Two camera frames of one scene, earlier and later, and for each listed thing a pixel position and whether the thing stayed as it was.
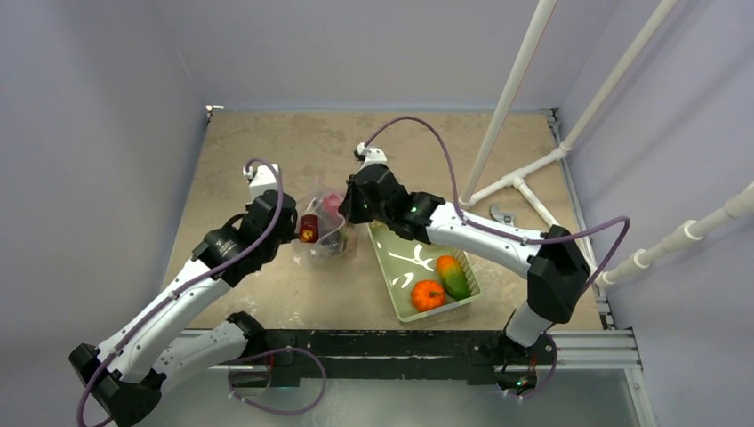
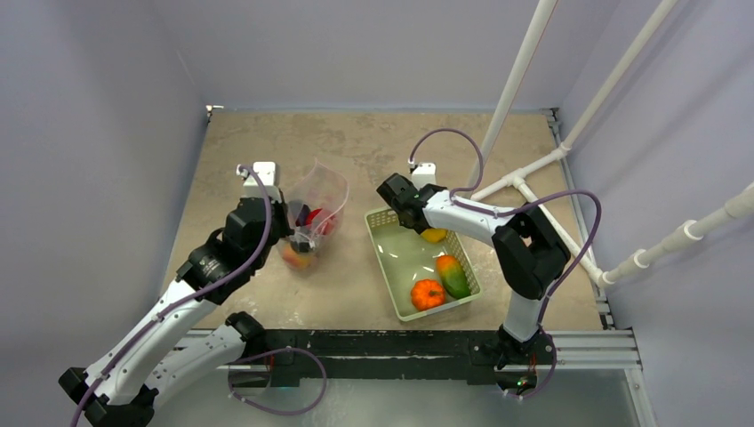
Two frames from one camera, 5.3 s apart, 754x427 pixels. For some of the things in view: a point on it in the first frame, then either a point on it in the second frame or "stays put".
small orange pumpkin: [427, 295] stays put
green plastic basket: [404, 262] stays put
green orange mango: [453, 278] stays put
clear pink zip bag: [333, 244] to [315, 197]
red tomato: [330, 205] to [323, 221]
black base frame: [476, 355] stays put
